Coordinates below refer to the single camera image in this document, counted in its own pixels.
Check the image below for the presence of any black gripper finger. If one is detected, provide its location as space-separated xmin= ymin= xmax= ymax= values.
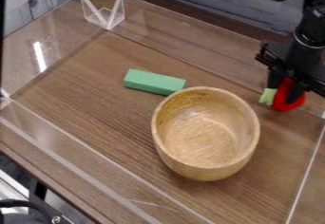
xmin=266 ymin=66 xmax=286 ymax=89
xmin=286 ymin=81 xmax=308 ymax=103

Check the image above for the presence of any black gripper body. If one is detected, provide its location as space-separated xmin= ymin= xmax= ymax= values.
xmin=255 ymin=40 xmax=325 ymax=97

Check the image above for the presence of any red plush fruit green stem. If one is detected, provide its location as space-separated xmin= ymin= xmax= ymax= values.
xmin=259 ymin=78 xmax=306 ymax=112

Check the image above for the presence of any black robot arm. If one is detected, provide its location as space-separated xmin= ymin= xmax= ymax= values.
xmin=255 ymin=0 xmax=325 ymax=111

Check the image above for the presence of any wooden bowl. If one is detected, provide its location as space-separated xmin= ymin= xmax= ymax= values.
xmin=151 ymin=86 xmax=260 ymax=181

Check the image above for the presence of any green foam block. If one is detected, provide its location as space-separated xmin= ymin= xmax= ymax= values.
xmin=123 ymin=69 xmax=187 ymax=95

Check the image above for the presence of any clear acrylic enclosure wall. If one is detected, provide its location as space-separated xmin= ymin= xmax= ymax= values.
xmin=0 ymin=0 xmax=325 ymax=224

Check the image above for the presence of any clear acrylic corner bracket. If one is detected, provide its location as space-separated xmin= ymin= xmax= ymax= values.
xmin=80 ymin=0 xmax=124 ymax=30

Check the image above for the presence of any black metal table frame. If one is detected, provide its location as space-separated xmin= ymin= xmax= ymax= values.
xmin=29 ymin=179 xmax=78 ymax=224

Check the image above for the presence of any black cable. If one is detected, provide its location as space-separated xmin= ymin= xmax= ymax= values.
xmin=0 ymin=198 xmax=56 ymax=224

